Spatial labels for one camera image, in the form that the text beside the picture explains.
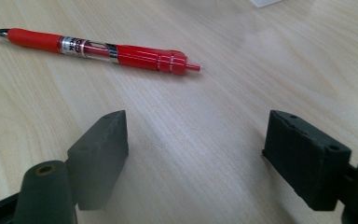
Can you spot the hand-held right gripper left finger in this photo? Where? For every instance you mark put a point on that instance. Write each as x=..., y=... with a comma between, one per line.
x=97, y=158

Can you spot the white paper sheet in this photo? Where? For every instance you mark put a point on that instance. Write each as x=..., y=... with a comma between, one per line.
x=265, y=2

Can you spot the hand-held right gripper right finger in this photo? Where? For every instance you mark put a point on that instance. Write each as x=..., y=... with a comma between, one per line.
x=310, y=161

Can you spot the red retractable pen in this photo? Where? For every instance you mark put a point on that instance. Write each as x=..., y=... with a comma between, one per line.
x=99, y=51

